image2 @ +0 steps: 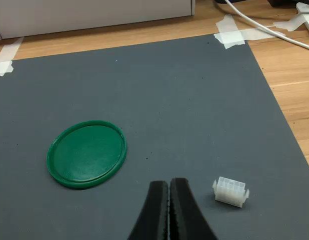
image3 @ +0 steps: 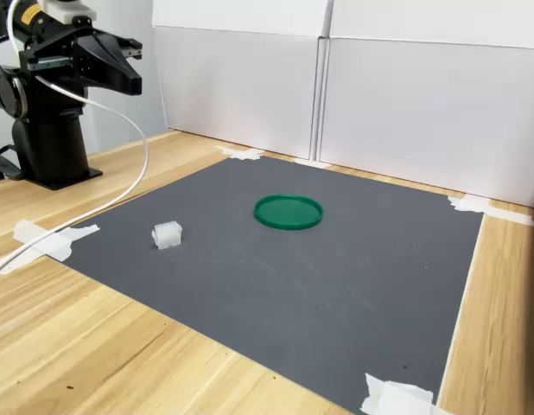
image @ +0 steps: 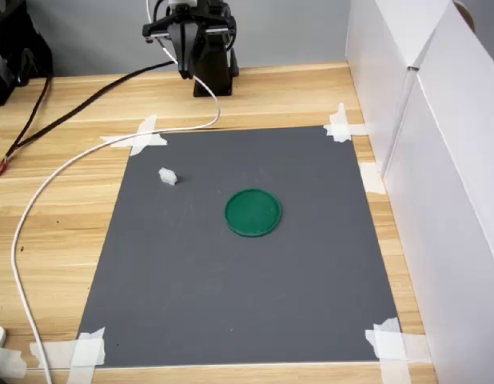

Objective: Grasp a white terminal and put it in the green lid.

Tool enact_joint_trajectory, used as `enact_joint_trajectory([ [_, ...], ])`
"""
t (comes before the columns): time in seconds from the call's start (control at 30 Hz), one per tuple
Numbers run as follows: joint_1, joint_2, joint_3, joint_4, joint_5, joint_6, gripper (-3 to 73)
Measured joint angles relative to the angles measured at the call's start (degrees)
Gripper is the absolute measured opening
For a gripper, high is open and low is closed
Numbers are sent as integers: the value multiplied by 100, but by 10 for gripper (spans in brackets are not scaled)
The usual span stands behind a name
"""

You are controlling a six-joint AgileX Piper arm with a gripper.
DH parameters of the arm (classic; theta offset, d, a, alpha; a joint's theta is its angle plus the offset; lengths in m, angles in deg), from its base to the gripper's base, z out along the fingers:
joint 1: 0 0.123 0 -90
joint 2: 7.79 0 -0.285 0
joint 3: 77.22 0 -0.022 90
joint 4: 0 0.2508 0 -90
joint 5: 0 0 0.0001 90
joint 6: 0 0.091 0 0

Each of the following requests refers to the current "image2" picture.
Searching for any small white plastic terminal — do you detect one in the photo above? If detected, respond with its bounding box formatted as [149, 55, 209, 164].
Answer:
[212, 176, 250, 208]

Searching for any round green lid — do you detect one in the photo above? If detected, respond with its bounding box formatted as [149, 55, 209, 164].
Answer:
[46, 120, 128, 190]

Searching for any dark grey mat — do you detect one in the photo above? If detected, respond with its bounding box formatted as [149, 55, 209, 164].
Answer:
[0, 33, 309, 240]

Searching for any grey partition box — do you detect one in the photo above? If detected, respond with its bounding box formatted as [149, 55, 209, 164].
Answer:
[0, 0, 197, 40]

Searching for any long white cable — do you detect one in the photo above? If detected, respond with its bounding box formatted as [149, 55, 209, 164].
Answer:
[224, 0, 309, 53]

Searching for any white plastic bracket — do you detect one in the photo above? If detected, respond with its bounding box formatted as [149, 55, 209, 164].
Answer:
[295, 1, 309, 36]

